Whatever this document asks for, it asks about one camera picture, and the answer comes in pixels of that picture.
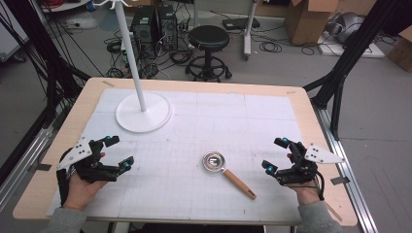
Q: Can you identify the black computer tower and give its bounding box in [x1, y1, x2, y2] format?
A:
[130, 6, 157, 53]
[156, 4, 180, 51]

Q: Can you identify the person's left hand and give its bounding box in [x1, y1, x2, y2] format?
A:
[62, 172, 109, 212]

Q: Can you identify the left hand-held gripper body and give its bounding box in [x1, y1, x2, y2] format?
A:
[56, 136, 121, 183]

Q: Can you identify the coiled black cable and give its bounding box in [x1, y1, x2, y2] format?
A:
[258, 41, 283, 53]

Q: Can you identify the steel ladle with wooden handle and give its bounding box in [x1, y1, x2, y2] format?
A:
[202, 150, 258, 201]

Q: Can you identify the black round stool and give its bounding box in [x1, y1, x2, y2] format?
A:
[185, 24, 233, 83]

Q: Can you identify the large open cardboard box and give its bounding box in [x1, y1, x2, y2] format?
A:
[285, 0, 340, 47]

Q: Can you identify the aluminium rail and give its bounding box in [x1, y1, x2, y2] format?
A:
[312, 105, 379, 233]
[0, 125, 55, 212]

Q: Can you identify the black metal frame stand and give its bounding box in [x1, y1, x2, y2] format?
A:
[303, 0, 412, 141]

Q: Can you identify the person's right hand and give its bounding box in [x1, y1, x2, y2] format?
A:
[287, 181, 323, 206]

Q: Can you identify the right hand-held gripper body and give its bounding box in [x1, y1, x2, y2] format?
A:
[277, 142, 345, 186]

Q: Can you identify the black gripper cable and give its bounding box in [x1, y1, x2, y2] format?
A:
[314, 170, 326, 201]

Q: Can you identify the white flat board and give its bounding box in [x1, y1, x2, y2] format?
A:
[317, 32, 386, 59]

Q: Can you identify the grey rounded appliance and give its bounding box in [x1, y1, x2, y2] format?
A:
[326, 12, 366, 45]

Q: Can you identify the white stand with round base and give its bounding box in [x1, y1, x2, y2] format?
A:
[91, 0, 173, 134]

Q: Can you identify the small cardboard box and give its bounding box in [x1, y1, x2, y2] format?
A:
[387, 25, 412, 73]

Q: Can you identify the white cart leg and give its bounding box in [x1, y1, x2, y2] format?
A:
[242, 0, 258, 61]

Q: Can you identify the black frame stand with cables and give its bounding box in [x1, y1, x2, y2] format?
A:
[0, 0, 92, 125]

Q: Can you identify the black wrist strap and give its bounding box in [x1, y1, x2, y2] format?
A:
[55, 168, 71, 208]

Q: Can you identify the flat black device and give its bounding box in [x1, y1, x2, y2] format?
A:
[223, 17, 261, 31]

